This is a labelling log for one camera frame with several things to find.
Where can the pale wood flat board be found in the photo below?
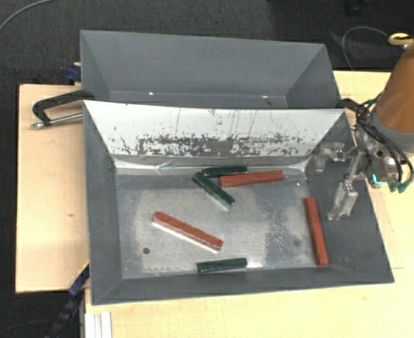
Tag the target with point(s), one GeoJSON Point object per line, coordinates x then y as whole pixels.
{"type": "Point", "coordinates": [48, 195]}

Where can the red-brown flat block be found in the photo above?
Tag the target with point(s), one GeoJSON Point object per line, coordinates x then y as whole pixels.
{"type": "Point", "coordinates": [189, 231]}
{"type": "Point", "coordinates": [251, 178]}
{"type": "Point", "coordinates": [316, 231]}

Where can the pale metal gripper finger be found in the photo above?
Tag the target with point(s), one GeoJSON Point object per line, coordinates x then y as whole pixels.
{"type": "Point", "coordinates": [328, 153]}
{"type": "Point", "coordinates": [344, 199]}

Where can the dark green flat block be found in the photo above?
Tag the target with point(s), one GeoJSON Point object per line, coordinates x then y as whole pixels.
{"type": "Point", "coordinates": [221, 265]}
{"type": "Point", "coordinates": [214, 191]}
{"type": "Point", "coordinates": [225, 171]}

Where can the grey metal bin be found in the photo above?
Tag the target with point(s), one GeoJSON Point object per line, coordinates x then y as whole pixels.
{"type": "Point", "coordinates": [200, 224]}

